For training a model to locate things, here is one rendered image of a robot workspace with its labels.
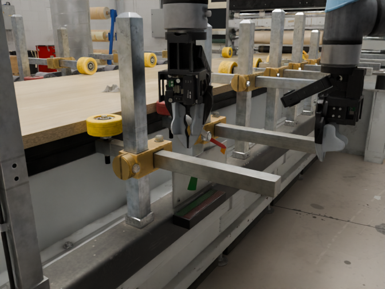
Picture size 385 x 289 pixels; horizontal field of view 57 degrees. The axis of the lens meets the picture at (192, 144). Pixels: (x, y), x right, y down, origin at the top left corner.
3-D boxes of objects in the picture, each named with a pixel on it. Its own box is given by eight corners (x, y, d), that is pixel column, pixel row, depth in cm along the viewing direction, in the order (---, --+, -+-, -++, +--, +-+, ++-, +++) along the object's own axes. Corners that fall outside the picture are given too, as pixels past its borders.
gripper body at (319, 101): (354, 129, 71) (362, 68, 67) (311, 124, 76) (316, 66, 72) (360, 121, 77) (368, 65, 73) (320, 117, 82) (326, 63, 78)
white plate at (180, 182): (227, 172, 103) (228, 140, 100) (174, 208, 82) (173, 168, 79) (225, 172, 103) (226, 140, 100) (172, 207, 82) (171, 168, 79)
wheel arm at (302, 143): (318, 153, 82) (319, 136, 81) (314, 157, 79) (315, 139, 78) (168, 127, 105) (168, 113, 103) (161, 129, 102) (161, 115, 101)
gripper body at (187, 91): (157, 106, 60) (154, 31, 56) (171, 97, 68) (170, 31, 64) (200, 108, 58) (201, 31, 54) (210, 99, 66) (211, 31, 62)
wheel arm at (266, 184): (280, 195, 62) (282, 173, 61) (273, 203, 59) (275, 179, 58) (106, 151, 85) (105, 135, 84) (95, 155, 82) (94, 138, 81)
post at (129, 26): (152, 242, 78) (142, 12, 64) (141, 250, 76) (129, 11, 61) (140, 238, 80) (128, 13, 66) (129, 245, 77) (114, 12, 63)
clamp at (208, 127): (226, 134, 98) (226, 116, 97) (200, 146, 87) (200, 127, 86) (208, 131, 101) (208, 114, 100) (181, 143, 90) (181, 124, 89)
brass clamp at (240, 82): (264, 87, 115) (265, 71, 113) (247, 93, 104) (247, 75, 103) (247, 85, 118) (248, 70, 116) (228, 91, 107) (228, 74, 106)
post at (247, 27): (247, 171, 118) (255, 20, 103) (243, 175, 115) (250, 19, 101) (238, 169, 120) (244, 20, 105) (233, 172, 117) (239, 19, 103)
